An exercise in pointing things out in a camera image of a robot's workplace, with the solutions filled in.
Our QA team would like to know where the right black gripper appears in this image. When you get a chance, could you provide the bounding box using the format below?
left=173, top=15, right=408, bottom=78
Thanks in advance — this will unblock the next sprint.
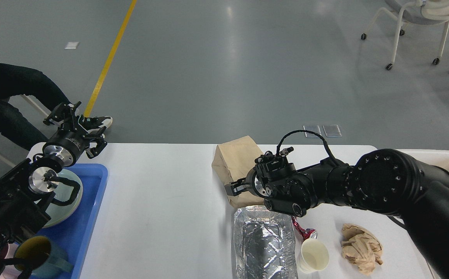
left=224, top=168, right=267, bottom=198

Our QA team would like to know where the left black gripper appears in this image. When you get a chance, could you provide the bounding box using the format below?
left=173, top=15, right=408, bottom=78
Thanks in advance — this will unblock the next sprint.
left=42, top=102, right=107, bottom=167

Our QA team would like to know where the brown paper bag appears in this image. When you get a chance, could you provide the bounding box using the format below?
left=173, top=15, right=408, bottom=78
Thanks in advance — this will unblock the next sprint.
left=212, top=136, right=264, bottom=208

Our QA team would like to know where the light green plate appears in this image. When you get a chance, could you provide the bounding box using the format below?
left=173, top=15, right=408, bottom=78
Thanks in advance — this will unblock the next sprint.
left=41, top=169, right=83, bottom=229

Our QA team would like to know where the brown paper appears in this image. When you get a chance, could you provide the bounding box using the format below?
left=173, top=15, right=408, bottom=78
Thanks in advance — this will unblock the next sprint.
left=341, top=224, right=383, bottom=276

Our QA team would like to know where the dark teal mug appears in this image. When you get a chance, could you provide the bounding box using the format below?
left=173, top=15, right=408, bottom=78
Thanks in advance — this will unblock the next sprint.
left=14, top=236, right=74, bottom=279

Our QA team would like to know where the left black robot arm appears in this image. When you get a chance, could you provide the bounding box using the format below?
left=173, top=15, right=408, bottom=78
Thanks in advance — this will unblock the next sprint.
left=0, top=102, right=107, bottom=279

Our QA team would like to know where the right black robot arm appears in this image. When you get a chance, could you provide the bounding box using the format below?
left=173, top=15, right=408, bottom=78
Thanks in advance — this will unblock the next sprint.
left=225, top=131, right=449, bottom=279

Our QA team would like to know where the aluminium foil container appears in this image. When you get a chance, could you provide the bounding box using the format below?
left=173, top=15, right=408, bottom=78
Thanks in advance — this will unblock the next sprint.
left=233, top=205, right=298, bottom=279

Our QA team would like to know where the crushed red can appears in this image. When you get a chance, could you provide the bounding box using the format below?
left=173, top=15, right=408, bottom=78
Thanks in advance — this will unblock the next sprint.
left=291, top=216, right=318, bottom=241

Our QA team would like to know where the person in dark clothes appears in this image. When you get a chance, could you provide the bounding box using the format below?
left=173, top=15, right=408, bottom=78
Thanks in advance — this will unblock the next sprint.
left=0, top=62, right=113, bottom=152

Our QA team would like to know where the floor outlet plate left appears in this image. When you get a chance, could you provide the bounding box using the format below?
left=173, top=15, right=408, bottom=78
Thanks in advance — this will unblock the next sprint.
left=303, top=125, right=322, bottom=138

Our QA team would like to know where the floor outlet plate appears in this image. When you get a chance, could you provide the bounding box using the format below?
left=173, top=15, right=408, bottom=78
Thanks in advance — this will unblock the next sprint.
left=322, top=125, right=342, bottom=138
left=303, top=125, right=322, bottom=138

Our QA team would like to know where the lower white paper cup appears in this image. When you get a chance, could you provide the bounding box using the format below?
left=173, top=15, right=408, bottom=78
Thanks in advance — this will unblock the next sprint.
left=296, top=238, right=330, bottom=274

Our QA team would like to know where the blue plastic tray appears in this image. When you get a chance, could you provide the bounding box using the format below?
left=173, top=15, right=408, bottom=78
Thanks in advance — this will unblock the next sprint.
left=37, top=163, right=108, bottom=279

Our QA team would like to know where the floor outlet plate right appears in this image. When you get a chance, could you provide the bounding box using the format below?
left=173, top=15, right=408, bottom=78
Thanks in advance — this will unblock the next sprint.
left=322, top=125, right=342, bottom=138

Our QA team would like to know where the pink mug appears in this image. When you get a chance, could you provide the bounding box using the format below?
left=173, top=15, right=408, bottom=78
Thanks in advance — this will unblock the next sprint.
left=0, top=243, right=20, bottom=274

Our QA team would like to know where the white office chair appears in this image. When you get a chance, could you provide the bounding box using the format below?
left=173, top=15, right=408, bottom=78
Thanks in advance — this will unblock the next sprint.
left=360, top=0, right=449, bottom=71

